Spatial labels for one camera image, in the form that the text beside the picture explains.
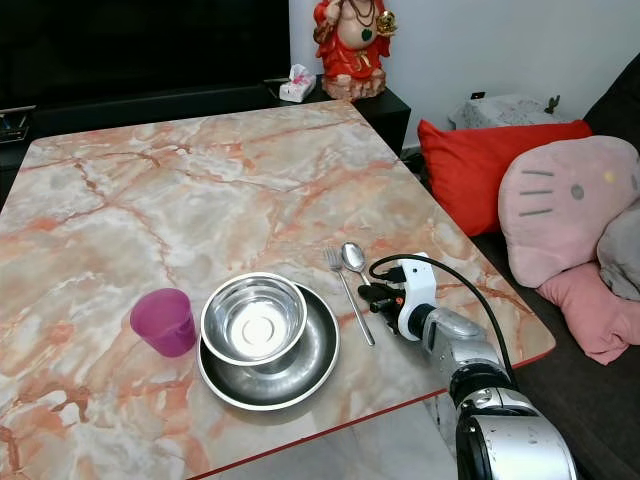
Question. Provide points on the steel fork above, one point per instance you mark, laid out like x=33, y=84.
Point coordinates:
x=352, y=300

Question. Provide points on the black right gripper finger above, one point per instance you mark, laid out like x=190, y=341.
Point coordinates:
x=374, y=304
x=368, y=290

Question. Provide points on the black television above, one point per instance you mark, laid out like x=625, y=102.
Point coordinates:
x=140, y=50

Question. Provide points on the small metal holder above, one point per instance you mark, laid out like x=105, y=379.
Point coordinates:
x=15, y=125

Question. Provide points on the pink cat face pillow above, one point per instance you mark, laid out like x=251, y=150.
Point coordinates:
x=560, y=225

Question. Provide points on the white tissue box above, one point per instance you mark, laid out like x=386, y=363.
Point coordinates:
x=295, y=90

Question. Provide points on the grey pillow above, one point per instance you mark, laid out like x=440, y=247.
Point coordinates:
x=622, y=255

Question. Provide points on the grey speckled stool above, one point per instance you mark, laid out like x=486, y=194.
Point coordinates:
x=510, y=112

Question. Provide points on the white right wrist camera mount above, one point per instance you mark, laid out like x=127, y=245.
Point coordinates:
x=417, y=295

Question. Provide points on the steel bowl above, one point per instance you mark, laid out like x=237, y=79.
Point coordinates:
x=253, y=318

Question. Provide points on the red laughing buddha statue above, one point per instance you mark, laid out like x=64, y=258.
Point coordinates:
x=352, y=50

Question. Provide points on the red pillow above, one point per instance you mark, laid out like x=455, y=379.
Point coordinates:
x=465, y=170

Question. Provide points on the small pink pillow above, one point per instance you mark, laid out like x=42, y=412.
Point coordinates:
x=590, y=310

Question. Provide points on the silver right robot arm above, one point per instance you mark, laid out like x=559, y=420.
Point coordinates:
x=490, y=380

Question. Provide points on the pink plastic cup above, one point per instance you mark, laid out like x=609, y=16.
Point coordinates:
x=162, y=320

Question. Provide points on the black sofa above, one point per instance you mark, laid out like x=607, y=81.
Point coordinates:
x=590, y=420

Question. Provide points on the steel plate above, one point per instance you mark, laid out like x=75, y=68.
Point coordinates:
x=315, y=365

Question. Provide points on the steel spoon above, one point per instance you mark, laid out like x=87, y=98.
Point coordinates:
x=353, y=256

